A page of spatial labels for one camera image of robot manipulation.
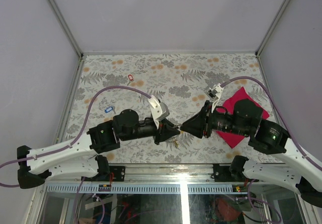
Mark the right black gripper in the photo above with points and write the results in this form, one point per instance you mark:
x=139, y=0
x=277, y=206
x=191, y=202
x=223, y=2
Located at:
x=200, y=122

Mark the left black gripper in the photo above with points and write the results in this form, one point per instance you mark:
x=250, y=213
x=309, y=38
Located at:
x=166, y=130

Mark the blue tag key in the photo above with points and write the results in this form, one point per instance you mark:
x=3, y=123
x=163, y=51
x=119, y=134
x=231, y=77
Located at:
x=110, y=109

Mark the silver keyring bunch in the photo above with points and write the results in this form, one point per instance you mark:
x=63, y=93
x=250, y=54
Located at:
x=178, y=127

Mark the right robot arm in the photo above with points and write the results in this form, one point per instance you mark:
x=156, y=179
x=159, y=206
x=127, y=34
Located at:
x=266, y=137

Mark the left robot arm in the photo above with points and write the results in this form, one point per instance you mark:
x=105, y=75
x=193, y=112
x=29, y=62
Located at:
x=84, y=157

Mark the pink cloth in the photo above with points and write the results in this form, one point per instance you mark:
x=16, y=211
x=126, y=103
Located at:
x=242, y=118

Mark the floral table mat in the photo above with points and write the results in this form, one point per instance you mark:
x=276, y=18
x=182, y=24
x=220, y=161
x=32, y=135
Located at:
x=178, y=80

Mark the red tag key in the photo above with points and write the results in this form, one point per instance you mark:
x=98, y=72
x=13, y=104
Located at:
x=131, y=79

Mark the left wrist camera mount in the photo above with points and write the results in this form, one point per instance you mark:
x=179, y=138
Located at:
x=159, y=110

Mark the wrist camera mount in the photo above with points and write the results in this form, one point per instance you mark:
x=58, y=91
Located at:
x=159, y=110
x=214, y=93

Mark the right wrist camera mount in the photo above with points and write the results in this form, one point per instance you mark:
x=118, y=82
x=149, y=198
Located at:
x=214, y=93

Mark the aluminium front rail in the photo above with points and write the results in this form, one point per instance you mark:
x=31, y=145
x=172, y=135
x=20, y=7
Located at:
x=176, y=173

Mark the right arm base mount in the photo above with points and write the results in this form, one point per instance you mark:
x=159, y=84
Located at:
x=224, y=173

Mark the slotted cable duct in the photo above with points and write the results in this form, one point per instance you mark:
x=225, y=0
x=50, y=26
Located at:
x=139, y=188

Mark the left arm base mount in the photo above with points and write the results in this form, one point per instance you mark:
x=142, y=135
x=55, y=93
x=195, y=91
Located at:
x=117, y=174

